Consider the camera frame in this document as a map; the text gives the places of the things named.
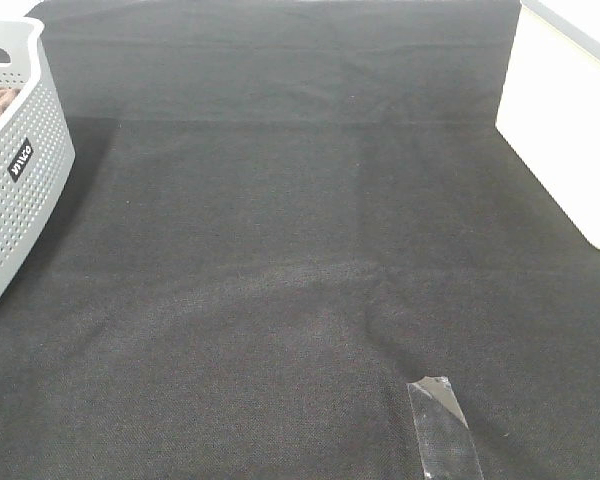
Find black table cloth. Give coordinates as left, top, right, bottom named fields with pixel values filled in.
left=0, top=1, right=600, bottom=479

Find clear tape strip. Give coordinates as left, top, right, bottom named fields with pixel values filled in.
left=408, top=376, right=484, bottom=480

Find grey perforated laundry basket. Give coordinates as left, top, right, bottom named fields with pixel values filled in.
left=0, top=17, right=75, bottom=297

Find white plastic storage box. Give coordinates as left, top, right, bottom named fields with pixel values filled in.
left=495, top=1, right=600, bottom=250

